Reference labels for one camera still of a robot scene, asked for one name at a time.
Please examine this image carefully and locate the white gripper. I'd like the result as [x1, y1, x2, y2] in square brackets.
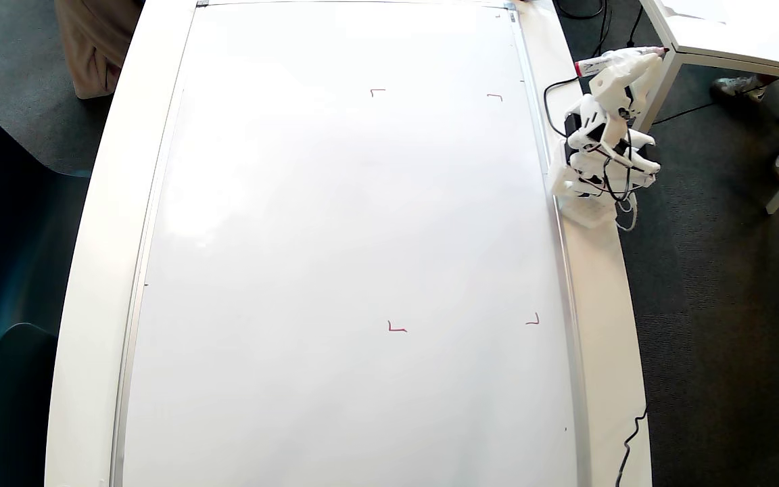
[589, 53, 662, 117]

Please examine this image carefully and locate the red marker pen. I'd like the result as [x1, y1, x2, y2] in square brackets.
[575, 46, 669, 76]

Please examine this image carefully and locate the large whiteboard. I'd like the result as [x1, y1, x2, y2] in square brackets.
[111, 0, 591, 487]

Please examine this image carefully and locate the white side table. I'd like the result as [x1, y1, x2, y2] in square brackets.
[633, 0, 779, 214]

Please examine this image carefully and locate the beige trousers leg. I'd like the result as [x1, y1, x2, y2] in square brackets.
[55, 0, 145, 100]

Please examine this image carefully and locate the dark blue chair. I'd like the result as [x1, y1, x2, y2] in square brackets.
[0, 90, 93, 371]
[0, 323, 59, 487]

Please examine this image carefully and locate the black cable with plug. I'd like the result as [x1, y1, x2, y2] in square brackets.
[626, 5, 644, 56]

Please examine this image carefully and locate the black cable to adapter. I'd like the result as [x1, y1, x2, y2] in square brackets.
[596, 0, 612, 58]

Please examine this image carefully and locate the thin black floor cable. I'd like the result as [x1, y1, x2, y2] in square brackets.
[653, 78, 779, 126]

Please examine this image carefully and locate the looped black cable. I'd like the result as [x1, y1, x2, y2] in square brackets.
[555, 0, 605, 20]

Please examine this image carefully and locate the black camera cable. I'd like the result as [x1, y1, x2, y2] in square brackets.
[543, 76, 583, 139]

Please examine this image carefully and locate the white cable at robot base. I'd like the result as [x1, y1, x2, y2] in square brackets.
[616, 191, 638, 232]

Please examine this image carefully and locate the black cable over table edge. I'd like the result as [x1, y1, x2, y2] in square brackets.
[616, 404, 648, 487]

